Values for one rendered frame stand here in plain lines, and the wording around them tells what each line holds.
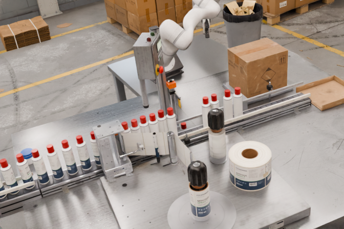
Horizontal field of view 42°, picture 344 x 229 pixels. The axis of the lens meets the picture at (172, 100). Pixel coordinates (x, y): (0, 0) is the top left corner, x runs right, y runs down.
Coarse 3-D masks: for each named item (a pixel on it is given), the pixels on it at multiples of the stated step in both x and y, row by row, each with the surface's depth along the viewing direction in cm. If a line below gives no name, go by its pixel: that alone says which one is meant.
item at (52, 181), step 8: (296, 96) 275; (272, 104) 270; (288, 104) 268; (248, 112) 265; (264, 112) 263; (192, 128) 257; (200, 128) 256; (192, 136) 250; (80, 168) 237; (96, 168) 235; (64, 176) 232; (72, 176) 232; (48, 184) 228
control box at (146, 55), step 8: (144, 40) 224; (152, 40) 222; (136, 48) 220; (144, 48) 218; (152, 48) 218; (160, 48) 232; (136, 56) 222; (144, 56) 221; (152, 56) 220; (136, 64) 225; (144, 64) 223; (152, 64) 222; (160, 64) 233; (144, 72) 226; (152, 72) 225
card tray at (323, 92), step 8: (320, 80) 291; (328, 80) 294; (336, 80) 293; (296, 88) 286; (304, 88) 289; (312, 88) 289; (320, 88) 288; (328, 88) 287; (336, 88) 286; (312, 96) 281; (320, 96) 280; (328, 96) 279; (336, 96) 278; (320, 104) 272; (328, 104) 266; (336, 104) 269
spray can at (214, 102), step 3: (213, 96) 246; (216, 96) 246; (213, 99) 247; (216, 99) 247; (210, 102) 248; (213, 102) 247; (216, 102) 247; (213, 105) 248; (216, 105) 248; (219, 108) 251
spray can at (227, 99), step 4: (224, 92) 250; (228, 92) 248; (224, 96) 252; (228, 96) 249; (224, 100) 251; (228, 100) 250; (224, 104) 252; (228, 104) 251; (224, 108) 254; (228, 108) 252; (232, 108) 255; (224, 112) 256; (228, 112) 254; (232, 112) 256; (224, 116) 257; (228, 116) 255; (232, 116) 257; (224, 120) 259
